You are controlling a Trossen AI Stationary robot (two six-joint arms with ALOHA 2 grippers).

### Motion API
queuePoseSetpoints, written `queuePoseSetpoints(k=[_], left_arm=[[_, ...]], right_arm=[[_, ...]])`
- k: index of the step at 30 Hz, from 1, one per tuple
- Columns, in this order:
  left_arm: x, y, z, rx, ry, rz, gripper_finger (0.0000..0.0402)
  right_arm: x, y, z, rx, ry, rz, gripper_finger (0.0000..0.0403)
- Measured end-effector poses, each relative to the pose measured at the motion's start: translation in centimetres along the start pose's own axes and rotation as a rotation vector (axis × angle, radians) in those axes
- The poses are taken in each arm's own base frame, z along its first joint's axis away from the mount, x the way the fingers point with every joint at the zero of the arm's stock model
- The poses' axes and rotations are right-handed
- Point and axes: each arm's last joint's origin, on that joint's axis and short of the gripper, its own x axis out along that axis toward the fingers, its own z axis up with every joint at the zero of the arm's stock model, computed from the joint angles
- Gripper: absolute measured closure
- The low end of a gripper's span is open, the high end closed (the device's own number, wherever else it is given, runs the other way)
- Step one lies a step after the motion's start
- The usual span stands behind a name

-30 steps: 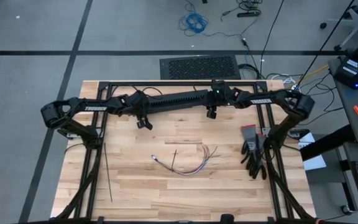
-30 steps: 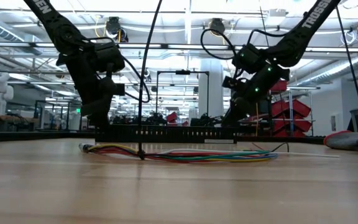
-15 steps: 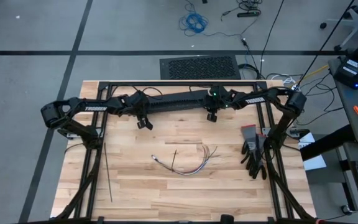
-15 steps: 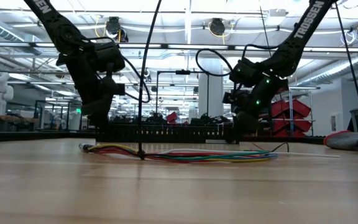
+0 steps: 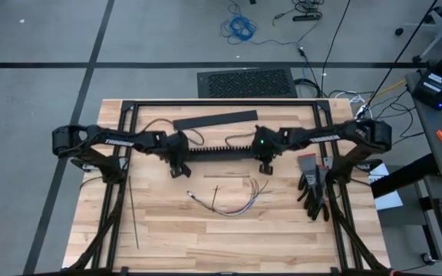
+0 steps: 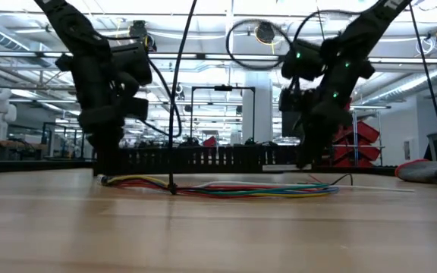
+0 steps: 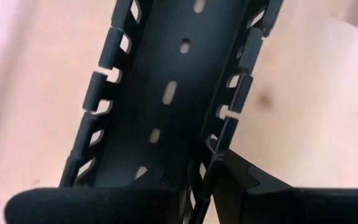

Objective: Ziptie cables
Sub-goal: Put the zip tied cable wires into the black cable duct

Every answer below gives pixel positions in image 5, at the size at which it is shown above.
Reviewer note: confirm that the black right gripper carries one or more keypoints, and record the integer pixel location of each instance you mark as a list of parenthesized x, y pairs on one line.
[(269, 147)]

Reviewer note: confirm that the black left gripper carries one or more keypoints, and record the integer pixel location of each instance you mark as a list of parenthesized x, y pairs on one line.
[(177, 147)]

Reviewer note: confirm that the black duct cover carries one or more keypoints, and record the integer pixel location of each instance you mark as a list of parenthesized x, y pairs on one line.
[(215, 120)]

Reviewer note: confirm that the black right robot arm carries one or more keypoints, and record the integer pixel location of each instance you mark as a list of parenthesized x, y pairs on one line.
[(320, 138)]

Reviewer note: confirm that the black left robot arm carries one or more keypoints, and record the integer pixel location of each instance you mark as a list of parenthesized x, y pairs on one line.
[(121, 140)]

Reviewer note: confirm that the black grey work glove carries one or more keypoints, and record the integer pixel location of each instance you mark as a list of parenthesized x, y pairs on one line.
[(322, 209), (307, 168)]

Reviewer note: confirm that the black perforated floor grate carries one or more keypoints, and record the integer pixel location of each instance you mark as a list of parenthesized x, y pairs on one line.
[(248, 82)]

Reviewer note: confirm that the white power strip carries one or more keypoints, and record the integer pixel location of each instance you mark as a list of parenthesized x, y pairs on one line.
[(362, 113)]

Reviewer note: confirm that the white paper sheet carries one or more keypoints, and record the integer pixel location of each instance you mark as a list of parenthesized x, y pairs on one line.
[(388, 199)]

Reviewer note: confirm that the dark desk support beam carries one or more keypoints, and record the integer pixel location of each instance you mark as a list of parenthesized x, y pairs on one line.
[(405, 176)]

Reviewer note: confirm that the black power strip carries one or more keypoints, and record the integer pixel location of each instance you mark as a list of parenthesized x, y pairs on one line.
[(305, 17)]

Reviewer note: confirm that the black labelled device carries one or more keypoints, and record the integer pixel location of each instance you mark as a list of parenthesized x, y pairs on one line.
[(424, 96)]

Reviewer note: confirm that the white office chair base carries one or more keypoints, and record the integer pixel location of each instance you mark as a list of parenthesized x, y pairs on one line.
[(441, 27)]

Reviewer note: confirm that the black aluminium table frame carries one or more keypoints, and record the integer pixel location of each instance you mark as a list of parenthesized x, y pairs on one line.
[(225, 103)]

